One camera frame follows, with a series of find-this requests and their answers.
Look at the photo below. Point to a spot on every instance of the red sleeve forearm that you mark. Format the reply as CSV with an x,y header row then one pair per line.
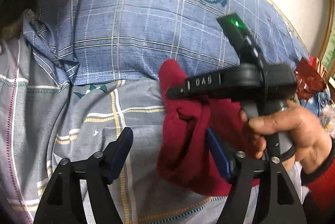
x,y
319,203

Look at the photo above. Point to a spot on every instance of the person right hand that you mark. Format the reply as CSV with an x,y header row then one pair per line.
x,y
312,143

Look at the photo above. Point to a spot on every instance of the grey patterned bed sheet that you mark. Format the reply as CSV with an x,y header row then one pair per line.
x,y
42,122

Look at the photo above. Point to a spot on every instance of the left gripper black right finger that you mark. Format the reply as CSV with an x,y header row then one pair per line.
x,y
261,190

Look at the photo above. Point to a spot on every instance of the red plastic bag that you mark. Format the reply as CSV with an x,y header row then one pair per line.
x,y
309,82

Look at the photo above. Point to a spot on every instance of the dark red small garment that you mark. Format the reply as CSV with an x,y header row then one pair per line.
x,y
184,157

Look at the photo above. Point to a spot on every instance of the blue plaid pillow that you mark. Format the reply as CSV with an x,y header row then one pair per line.
x,y
100,41

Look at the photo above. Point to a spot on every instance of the blue denim garment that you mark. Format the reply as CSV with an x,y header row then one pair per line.
x,y
317,102

